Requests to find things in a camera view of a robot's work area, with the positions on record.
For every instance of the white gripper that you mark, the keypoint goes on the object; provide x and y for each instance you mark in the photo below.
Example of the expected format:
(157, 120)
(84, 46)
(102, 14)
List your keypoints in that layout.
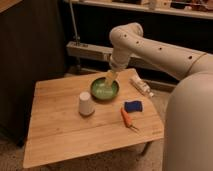
(117, 64)

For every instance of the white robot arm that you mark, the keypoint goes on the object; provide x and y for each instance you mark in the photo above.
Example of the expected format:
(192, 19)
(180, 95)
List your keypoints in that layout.
(188, 132)

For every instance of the green ceramic bowl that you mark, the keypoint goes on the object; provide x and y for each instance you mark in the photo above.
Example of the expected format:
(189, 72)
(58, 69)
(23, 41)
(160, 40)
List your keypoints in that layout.
(101, 91)

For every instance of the white tube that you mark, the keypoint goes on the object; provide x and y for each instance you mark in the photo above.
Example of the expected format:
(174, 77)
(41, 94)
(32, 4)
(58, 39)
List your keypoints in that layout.
(141, 86)

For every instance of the grey metal shelf beam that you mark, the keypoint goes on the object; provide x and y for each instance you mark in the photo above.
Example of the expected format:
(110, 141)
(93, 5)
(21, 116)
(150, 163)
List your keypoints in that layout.
(93, 51)

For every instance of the white upside-down cup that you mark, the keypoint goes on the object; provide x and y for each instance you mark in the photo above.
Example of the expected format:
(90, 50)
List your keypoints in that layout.
(86, 106)

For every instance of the orange carrot toy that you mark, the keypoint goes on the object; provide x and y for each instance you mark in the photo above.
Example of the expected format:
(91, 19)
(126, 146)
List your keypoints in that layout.
(127, 119)

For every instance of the metal pole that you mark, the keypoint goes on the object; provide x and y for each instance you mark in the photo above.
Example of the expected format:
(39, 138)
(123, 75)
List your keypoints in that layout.
(76, 37)

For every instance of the wooden folding table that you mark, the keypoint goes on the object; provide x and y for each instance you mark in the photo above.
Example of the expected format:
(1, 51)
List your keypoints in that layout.
(58, 132)

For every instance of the dark cabinet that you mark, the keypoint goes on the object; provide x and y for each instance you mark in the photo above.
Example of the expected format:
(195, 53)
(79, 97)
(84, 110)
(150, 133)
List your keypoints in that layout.
(32, 49)

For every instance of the upper shelf with clutter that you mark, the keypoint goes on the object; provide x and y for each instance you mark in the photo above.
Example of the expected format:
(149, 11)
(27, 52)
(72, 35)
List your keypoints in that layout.
(154, 6)

